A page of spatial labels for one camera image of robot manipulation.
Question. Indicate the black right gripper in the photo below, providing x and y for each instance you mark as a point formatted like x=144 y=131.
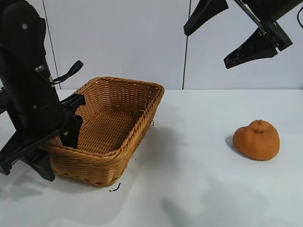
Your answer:
x=272 y=9

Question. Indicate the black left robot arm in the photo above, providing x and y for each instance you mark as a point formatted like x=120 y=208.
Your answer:
x=21 y=59

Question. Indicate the bumpy orange fruit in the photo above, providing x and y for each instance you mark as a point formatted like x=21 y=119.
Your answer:
x=256 y=144

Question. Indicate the woven wicker rectangular basket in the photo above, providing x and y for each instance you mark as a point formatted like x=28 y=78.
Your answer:
x=106 y=123

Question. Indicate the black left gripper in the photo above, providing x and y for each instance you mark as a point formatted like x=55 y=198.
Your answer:
x=38 y=123

